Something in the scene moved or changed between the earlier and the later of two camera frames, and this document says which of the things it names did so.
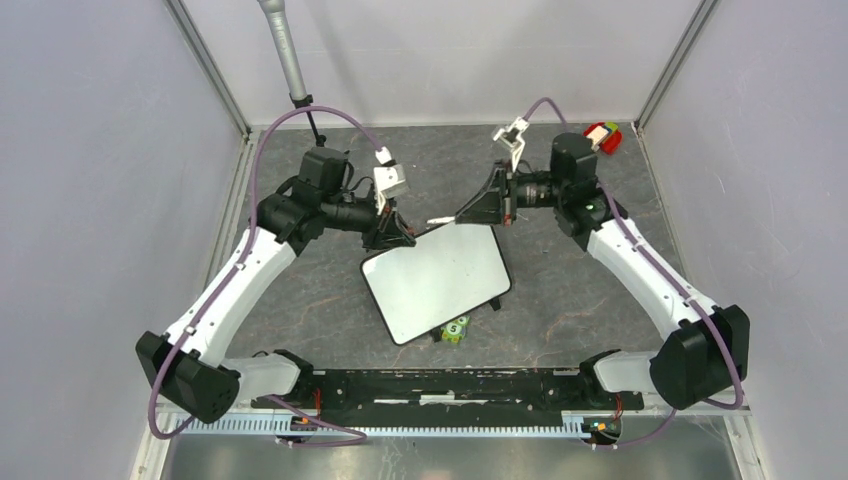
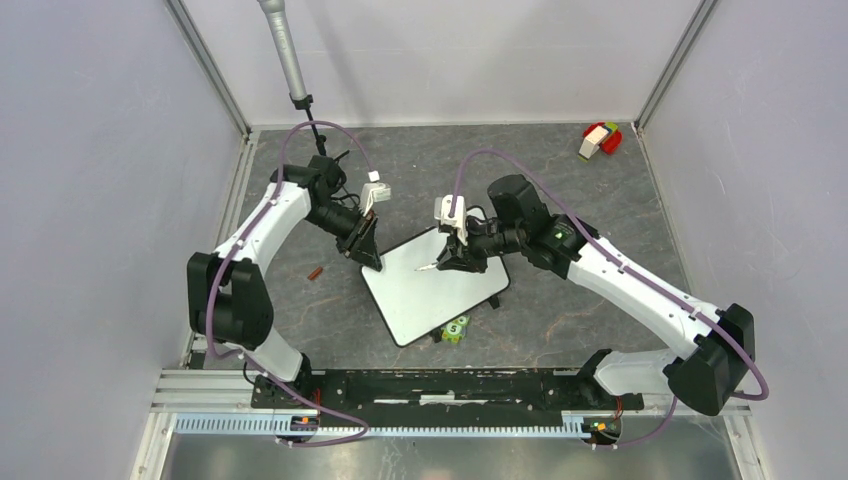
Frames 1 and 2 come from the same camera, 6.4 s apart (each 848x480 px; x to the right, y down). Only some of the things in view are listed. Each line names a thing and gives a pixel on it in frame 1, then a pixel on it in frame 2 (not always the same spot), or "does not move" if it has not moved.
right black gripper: x=487 y=205 → x=450 y=257
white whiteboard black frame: x=442 y=275 does not move
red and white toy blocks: x=605 y=136 does not move
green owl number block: x=455 y=331 does not move
